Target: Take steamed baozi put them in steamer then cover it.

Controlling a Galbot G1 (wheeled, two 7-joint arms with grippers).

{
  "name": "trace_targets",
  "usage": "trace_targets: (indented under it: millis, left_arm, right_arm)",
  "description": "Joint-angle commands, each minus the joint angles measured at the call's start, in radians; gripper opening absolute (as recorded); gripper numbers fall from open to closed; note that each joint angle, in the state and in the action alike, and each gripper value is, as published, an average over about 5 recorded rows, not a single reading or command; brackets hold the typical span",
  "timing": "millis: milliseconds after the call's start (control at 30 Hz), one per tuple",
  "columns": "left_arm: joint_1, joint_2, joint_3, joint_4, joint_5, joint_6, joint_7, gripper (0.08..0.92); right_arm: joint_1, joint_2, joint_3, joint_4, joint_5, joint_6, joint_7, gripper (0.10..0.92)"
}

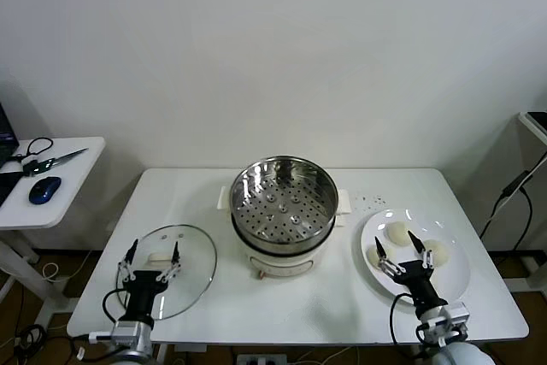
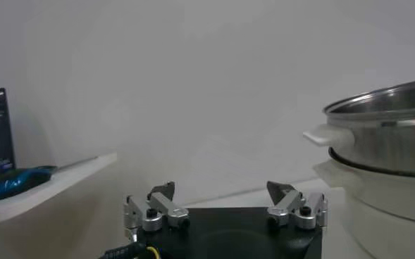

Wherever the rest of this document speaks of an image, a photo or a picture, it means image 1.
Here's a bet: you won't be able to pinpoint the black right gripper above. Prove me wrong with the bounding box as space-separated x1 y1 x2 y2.
374 230 446 309

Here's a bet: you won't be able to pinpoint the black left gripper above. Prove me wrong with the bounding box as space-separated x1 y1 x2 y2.
116 238 183 323

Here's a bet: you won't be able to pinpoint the white steamed baozi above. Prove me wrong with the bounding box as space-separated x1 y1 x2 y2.
366 244 388 268
421 238 453 268
385 221 414 249

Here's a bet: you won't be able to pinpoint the round glass pot lid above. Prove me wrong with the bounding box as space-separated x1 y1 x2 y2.
115 223 218 321

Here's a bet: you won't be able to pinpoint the perforated steel steamer basket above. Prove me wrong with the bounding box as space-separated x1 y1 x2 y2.
218 155 354 255

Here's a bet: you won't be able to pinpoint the large white plate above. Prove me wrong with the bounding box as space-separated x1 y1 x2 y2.
360 209 471 309

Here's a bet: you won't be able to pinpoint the small white side table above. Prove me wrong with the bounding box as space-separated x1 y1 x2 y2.
0 136 107 310

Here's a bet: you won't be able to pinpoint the white electric cooking pot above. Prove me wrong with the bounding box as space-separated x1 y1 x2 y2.
230 206 347 280

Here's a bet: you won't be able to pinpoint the blue computer mouse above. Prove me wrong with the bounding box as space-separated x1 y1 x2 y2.
28 175 62 205

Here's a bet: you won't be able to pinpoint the white shelf cabinet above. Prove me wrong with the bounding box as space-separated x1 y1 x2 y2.
486 111 547 255

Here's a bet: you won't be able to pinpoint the white power strip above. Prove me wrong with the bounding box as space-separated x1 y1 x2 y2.
236 352 288 365

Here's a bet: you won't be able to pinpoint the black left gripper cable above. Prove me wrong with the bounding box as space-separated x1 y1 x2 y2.
101 287 132 324

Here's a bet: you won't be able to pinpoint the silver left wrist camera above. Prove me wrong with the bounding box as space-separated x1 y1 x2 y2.
111 320 154 349

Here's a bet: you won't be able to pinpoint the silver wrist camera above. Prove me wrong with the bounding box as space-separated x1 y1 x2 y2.
420 301 471 347
111 320 154 349

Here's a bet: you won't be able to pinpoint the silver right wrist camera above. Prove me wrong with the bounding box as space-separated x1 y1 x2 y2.
420 301 471 347

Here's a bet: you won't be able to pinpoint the black adapter cable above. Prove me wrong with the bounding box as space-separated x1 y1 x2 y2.
477 168 535 253

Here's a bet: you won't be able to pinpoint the black floor cable bundle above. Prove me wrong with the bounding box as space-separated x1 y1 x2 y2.
12 324 48 360

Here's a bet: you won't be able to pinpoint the black handled scissors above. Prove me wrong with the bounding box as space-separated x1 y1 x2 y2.
11 137 90 178

